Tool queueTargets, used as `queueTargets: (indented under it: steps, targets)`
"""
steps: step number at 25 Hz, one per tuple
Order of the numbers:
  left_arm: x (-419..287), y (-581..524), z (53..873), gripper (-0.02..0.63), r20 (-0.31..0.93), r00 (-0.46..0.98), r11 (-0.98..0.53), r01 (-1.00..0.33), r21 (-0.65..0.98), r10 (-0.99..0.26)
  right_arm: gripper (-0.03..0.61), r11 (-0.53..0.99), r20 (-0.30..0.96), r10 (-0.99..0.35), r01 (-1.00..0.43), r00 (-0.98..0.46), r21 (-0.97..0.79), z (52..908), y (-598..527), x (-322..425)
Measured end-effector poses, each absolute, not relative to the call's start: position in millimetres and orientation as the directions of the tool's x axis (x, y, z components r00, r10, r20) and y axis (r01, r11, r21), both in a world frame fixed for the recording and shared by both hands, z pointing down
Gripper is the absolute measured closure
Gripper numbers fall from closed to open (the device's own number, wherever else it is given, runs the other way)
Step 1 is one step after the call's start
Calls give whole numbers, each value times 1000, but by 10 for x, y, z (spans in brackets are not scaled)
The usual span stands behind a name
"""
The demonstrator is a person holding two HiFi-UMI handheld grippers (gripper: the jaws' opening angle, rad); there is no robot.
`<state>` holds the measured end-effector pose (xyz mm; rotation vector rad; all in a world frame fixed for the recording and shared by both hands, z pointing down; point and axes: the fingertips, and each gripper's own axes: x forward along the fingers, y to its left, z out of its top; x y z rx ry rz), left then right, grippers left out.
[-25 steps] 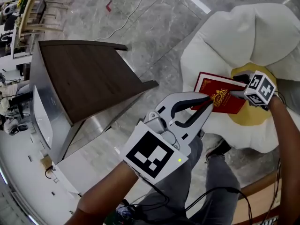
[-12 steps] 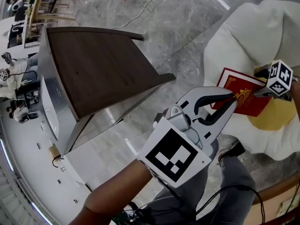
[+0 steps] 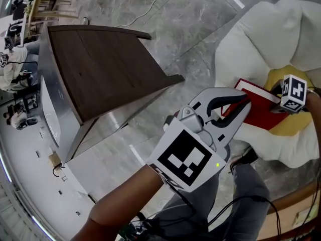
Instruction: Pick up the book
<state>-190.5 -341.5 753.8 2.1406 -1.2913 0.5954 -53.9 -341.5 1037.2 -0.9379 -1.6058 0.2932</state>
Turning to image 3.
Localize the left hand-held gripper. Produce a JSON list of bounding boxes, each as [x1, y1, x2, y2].
[[146, 87, 252, 193]]

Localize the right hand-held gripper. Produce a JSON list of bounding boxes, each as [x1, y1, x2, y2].
[[269, 74, 308, 114]]

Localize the red book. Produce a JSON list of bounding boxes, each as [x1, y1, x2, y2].
[[220, 78, 289, 132]]

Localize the person's right forearm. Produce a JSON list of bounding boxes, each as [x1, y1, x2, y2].
[[303, 88, 321, 127]]

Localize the person's left forearm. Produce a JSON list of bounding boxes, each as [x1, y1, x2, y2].
[[72, 163, 167, 241]]

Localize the yellow cushion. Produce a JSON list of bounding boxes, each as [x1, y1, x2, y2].
[[263, 65, 314, 137]]

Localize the person's dark shoe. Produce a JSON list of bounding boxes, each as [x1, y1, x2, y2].
[[229, 146, 259, 171]]

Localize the white sofa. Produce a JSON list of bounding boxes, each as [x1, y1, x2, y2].
[[215, 0, 321, 169]]

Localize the person's grey trousers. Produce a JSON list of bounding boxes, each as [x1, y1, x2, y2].
[[140, 144, 272, 241]]

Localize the wooden furniture edge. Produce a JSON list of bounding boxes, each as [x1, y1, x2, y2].
[[265, 181, 321, 241]]

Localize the dark wooden side table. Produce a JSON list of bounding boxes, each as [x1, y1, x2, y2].
[[37, 25, 186, 163]]

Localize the beige small box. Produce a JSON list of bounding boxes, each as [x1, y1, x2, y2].
[[48, 153, 61, 167]]

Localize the light wooden chair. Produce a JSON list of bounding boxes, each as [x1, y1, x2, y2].
[[24, 0, 85, 38]]

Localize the black cable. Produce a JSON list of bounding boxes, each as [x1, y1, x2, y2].
[[207, 195, 282, 241]]

